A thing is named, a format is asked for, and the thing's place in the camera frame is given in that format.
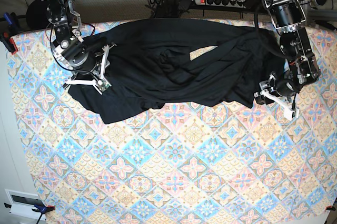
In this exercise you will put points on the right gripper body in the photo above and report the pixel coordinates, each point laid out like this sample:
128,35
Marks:
87,60

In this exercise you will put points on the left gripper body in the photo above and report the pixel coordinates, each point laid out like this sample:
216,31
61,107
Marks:
283,87

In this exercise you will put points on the black t-shirt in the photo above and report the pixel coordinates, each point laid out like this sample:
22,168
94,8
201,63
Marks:
175,60

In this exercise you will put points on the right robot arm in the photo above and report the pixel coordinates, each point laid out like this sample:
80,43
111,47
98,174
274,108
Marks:
66,23

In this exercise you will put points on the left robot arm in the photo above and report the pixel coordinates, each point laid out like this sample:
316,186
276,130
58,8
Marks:
288,17

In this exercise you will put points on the patterned tablecloth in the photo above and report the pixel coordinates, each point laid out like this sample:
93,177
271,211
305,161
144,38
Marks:
184,163

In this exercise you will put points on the blue orange clamp upper left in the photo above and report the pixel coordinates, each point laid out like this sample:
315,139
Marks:
6,37

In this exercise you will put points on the blue orange clamp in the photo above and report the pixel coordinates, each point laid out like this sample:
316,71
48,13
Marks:
6,37
39,209

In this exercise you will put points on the white power strip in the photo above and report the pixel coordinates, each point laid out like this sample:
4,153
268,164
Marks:
221,3

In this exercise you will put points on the orange clamp lower right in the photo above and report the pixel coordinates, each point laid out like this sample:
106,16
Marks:
330,208

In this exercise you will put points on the blue orange clamp lower left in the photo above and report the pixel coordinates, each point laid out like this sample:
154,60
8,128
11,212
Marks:
39,209

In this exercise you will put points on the white floor vent box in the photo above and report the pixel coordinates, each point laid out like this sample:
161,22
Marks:
22,204

